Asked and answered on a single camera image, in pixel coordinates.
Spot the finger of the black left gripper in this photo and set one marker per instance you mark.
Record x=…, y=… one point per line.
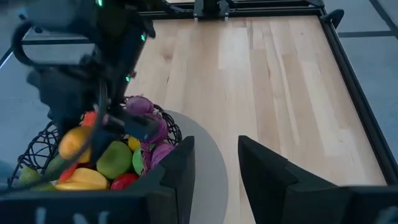
x=101, y=144
x=136, y=127

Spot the yellow mango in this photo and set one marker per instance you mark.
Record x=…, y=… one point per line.
x=73, y=143

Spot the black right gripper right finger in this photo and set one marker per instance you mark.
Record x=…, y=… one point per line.
x=295, y=193

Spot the red chili pepper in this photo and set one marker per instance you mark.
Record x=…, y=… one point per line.
x=66, y=173

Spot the purple grape bunch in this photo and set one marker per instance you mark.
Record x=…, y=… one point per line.
x=140, y=105

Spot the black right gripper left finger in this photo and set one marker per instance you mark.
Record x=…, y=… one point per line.
x=93, y=205

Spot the grey round mat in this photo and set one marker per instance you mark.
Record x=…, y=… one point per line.
x=206, y=174

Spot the black wicker basket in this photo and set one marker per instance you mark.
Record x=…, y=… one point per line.
x=37, y=152

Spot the black frame corner hook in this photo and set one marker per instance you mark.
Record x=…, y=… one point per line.
x=334, y=15

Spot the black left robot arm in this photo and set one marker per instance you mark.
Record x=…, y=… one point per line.
x=118, y=28

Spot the yellow lemon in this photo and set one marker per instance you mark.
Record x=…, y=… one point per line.
x=133, y=143

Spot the small red apple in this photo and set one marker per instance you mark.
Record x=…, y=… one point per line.
x=124, y=181

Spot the black aluminium table frame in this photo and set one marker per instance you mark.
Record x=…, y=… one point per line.
x=357, y=93

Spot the round green apple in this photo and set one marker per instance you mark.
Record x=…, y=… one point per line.
x=137, y=161

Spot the yellow starfruit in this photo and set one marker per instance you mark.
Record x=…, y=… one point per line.
x=84, y=180

